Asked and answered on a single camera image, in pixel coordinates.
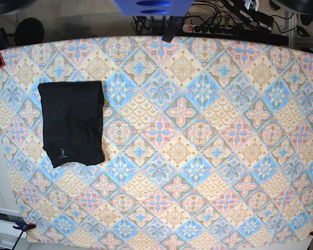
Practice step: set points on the dark navy T-shirt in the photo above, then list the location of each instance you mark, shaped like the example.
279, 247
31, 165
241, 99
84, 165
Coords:
72, 122

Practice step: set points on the patterned tablecloth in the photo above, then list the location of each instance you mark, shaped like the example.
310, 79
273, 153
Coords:
208, 144

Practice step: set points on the white power strip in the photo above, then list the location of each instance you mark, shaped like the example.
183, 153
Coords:
207, 29

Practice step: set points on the black round stool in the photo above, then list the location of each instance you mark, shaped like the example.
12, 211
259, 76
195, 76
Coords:
29, 31

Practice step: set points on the blue clamp at table corner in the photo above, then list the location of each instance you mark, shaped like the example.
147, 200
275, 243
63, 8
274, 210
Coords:
23, 226

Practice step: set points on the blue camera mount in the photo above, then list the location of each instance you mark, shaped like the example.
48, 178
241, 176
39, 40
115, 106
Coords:
153, 7

